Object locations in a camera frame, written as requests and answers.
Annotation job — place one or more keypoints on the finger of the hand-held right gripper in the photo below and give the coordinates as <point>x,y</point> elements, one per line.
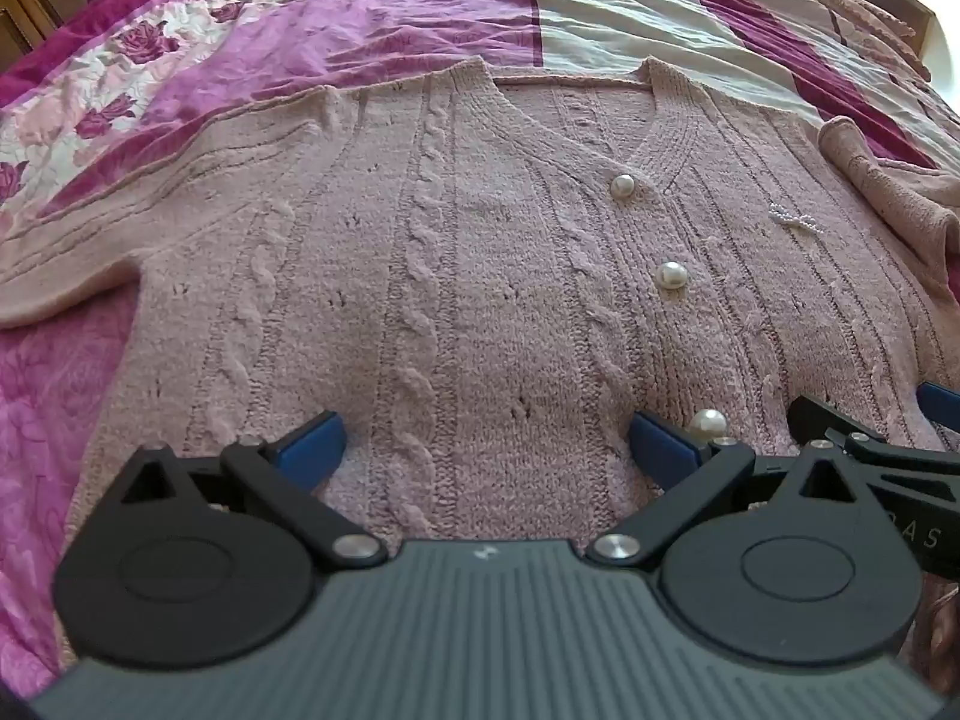
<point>817,416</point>
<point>941,399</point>

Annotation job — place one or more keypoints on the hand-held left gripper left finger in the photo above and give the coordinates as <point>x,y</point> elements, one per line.
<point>315,444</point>

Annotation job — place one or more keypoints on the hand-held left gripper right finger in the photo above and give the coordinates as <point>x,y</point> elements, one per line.
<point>660,446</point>

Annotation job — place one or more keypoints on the pink knitted cardigan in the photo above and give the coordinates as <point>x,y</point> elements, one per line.
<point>480,277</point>

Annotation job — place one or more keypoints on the magenta floral bed blanket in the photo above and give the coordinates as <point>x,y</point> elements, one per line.
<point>337,22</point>

